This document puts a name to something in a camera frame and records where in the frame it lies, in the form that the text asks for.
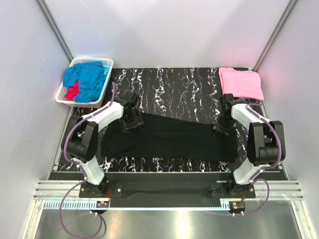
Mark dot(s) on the blue t-shirt in basket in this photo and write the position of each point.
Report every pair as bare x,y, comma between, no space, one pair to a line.
91,77

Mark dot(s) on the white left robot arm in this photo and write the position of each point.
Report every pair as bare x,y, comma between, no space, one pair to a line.
80,140

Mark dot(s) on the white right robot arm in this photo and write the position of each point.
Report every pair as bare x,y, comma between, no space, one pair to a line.
265,145

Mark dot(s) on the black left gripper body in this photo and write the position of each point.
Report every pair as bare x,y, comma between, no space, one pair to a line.
132,121

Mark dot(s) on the red t-shirt in basket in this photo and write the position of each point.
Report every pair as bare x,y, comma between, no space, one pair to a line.
72,91

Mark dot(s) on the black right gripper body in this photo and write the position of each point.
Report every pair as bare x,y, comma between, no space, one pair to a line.
224,124

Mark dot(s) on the black t-shirt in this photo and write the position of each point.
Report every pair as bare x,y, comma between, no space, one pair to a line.
169,138

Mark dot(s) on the aluminium frame rail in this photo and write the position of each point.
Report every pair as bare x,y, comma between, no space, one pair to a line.
65,194

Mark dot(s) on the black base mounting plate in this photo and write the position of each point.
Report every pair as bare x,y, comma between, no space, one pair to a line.
167,190

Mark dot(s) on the folded pink t-shirt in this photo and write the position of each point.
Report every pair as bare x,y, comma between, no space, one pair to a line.
241,84

